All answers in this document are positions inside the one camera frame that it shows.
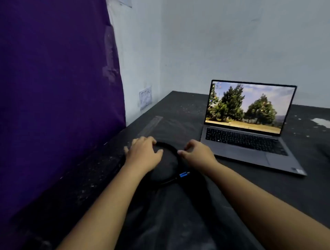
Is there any black cable with blue plugs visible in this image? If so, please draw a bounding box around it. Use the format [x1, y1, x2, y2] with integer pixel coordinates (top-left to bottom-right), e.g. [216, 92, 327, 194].
[118, 141, 192, 186]

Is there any handwritten paper note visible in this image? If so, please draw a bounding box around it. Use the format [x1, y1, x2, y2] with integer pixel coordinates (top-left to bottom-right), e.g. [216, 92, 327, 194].
[139, 87, 153, 111]

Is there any person's right hand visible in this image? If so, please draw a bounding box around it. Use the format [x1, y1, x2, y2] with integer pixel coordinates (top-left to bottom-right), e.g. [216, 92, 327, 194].
[177, 139, 220, 177]

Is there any black plastic table cover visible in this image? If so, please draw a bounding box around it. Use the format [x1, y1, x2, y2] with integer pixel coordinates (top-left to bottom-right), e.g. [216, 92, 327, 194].
[0, 90, 330, 250]

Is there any person's left hand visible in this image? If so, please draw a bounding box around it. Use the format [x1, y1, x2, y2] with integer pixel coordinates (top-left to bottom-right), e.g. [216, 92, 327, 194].
[123, 136, 164, 178]

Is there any person's left forearm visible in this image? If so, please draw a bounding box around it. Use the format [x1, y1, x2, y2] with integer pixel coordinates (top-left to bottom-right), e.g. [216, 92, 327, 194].
[55, 164, 149, 250]

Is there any purple cloth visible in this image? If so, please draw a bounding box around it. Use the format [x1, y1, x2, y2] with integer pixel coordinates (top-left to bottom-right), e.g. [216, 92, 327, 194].
[0, 0, 127, 232]

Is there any grey laptop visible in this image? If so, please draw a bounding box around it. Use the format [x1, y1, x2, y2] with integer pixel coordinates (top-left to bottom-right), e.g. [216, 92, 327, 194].
[200, 79, 308, 177]

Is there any person's right forearm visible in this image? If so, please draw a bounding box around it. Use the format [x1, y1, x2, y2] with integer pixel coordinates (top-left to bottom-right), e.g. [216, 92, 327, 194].
[205, 161, 330, 250]

